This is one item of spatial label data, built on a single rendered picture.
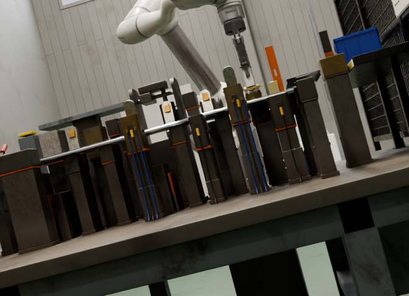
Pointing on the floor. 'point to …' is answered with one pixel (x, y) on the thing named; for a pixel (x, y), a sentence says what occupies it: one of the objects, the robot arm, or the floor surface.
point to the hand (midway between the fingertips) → (248, 77)
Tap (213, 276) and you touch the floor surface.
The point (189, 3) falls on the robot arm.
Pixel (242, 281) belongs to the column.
